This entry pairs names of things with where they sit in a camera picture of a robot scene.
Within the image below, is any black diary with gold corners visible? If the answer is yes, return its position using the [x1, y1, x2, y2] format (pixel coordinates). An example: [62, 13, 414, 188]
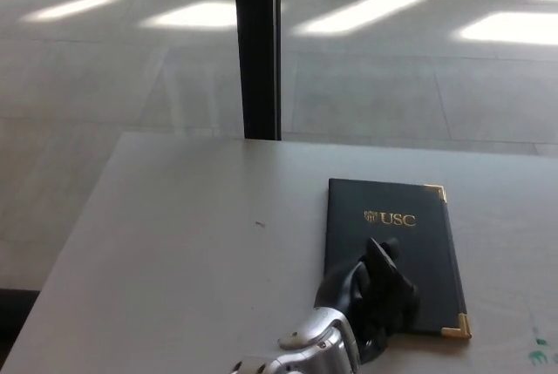
[323, 177, 473, 340]

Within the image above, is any black vertical pillar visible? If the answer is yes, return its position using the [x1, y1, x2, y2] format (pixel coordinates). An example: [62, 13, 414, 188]
[232, 0, 283, 141]

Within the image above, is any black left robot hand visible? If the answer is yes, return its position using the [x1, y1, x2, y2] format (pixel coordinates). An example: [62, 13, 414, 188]
[313, 236, 421, 364]

